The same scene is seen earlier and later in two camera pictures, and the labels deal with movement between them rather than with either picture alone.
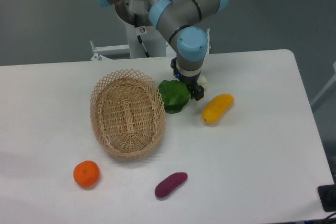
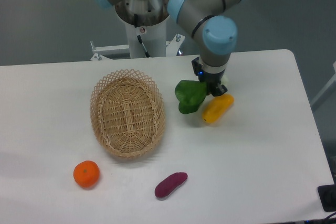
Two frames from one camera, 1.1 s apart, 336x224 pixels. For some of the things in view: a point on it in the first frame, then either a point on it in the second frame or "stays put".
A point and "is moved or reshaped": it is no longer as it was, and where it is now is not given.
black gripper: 196,91 → 213,80
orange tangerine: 86,173 stays put
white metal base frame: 98,52 stays put
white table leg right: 331,81 stays put
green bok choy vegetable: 175,95 is moved or reshaped
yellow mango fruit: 216,107 stays put
